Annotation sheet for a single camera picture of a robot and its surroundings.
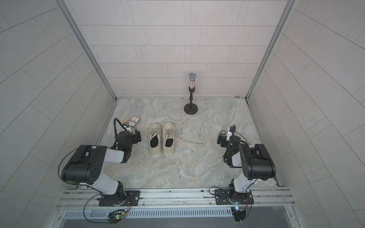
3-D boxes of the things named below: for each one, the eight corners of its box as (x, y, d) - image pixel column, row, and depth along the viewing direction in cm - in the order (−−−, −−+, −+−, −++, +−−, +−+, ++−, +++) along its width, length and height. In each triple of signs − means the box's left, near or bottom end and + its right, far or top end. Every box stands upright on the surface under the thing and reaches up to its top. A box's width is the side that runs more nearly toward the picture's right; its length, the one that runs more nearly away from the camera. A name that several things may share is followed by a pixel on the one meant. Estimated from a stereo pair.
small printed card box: (128, 125, 102) (127, 123, 100) (134, 117, 106) (133, 115, 104) (134, 127, 101) (133, 125, 99) (140, 119, 105) (139, 117, 103)
